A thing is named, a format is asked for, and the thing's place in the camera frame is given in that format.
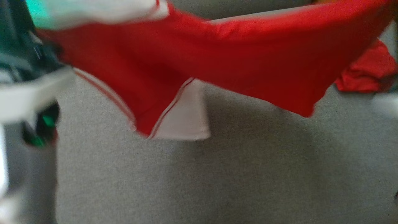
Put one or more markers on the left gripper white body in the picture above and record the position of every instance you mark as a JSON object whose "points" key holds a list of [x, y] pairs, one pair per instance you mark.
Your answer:
{"points": [[28, 96]]}

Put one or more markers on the red garment with white stripes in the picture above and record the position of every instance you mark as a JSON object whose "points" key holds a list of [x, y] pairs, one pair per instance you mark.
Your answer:
{"points": [[370, 71]]}

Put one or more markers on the grey fabric sofa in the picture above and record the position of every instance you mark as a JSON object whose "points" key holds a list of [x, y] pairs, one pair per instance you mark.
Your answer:
{"points": [[217, 180]]}

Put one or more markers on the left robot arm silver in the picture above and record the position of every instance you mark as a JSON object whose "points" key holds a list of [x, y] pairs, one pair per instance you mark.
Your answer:
{"points": [[28, 174]]}

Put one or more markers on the red garment with white trim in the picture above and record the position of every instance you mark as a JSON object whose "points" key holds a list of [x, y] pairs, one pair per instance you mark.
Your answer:
{"points": [[217, 56]]}

